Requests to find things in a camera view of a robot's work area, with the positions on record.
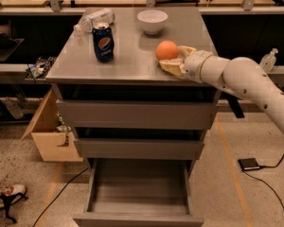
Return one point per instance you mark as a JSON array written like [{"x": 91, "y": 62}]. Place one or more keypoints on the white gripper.
[{"x": 193, "y": 65}]

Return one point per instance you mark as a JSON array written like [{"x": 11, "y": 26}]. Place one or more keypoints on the orange fruit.
[{"x": 167, "y": 50}]

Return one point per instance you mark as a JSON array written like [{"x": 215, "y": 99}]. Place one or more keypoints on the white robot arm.
[{"x": 240, "y": 77}]

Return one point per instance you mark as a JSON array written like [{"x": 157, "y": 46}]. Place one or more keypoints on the grey top drawer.
[{"x": 137, "y": 115}]

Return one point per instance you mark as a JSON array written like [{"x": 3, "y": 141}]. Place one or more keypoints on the grey drawer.
[
  {"x": 138, "y": 193},
  {"x": 139, "y": 149},
  {"x": 137, "y": 115}
]

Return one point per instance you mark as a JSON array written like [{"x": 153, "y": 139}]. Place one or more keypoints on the grey drawer cabinet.
[{"x": 133, "y": 75}]

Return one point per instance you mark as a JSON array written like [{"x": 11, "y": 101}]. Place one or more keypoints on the grey middle drawer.
[{"x": 139, "y": 149}]

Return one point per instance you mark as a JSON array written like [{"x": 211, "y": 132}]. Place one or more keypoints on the grey bottom drawer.
[{"x": 138, "y": 193}]

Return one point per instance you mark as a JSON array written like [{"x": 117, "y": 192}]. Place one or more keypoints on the white ceramic bowl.
[{"x": 152, "y": 21}]

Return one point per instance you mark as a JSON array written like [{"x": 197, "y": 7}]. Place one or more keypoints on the blue Pepsi can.
[{"x": 103, "y": 42}]

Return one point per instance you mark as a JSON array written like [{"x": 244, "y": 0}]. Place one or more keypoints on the hand sanitizer pump bottle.
[{"x": 268, "y": 61}]

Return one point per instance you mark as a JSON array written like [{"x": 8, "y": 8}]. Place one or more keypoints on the black foot pedal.
[{"x": 248, "y": 164}]

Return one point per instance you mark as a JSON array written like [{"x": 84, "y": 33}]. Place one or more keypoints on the clutter tray on shelf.
[{"x": 40, "y": 68}]

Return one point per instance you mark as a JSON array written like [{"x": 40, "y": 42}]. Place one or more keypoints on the cardboard box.
[{"x": 53, "y": 145}]

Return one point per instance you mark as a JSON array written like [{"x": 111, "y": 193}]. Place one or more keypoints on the grey long shelf bench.
[{"x": 233, "y": 32}]

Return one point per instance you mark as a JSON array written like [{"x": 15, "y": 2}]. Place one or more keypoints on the black tripod stand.
[{"x": 7, "y": 205}]

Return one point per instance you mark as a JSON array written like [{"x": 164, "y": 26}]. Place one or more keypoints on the white orange sneaker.
[{"x": 13, "y": 193}]

